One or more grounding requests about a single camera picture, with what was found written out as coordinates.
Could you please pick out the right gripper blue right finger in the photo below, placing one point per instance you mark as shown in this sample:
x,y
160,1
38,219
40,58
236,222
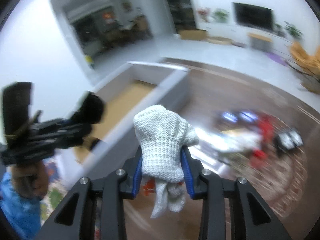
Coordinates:
x,y
251,217

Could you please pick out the white knitted work glove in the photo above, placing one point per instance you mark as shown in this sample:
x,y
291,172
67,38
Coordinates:
x,y
161,134

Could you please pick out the red snack packet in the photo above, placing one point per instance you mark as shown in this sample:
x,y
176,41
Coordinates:
x,y
264,150

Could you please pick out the person left hand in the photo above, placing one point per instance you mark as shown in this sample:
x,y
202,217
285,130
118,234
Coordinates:
x,y
30,181

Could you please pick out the floral cushion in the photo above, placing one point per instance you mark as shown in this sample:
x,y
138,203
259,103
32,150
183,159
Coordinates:
x,y
56,190

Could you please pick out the black rectangular box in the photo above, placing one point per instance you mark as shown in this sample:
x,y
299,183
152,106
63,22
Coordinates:
x,y
287,141

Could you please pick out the white cardboard box tray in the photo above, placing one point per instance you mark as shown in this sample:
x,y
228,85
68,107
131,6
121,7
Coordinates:
x,y
130,89

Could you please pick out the brown cardboard box on floor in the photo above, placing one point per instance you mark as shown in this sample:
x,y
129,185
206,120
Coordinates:
x,y
194,35

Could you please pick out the wooden bench stool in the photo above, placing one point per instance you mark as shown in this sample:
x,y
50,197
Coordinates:
x,y
260,42

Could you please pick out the white tv cabinet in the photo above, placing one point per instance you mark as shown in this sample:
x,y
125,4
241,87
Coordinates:
x,y
239,34

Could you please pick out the yellow lounge chair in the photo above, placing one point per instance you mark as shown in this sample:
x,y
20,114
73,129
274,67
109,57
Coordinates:
x,y
306,65

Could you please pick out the green potted plant left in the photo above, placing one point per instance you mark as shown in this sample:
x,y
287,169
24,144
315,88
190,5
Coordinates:
x,y
221,15

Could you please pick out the green potted plant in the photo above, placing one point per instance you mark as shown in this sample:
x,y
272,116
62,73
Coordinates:
x,y
293,31
221,15

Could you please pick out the red flower vase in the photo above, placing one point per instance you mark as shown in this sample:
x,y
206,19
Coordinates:
x,y
204,14

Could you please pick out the black flat television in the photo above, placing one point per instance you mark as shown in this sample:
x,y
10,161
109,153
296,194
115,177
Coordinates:
x,y
253,16

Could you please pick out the green potted plant right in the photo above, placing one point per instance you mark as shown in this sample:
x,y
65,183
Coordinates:
x,y
293,31

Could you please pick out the dark glass bookcase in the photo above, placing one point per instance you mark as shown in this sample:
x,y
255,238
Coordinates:
x,y
182,14

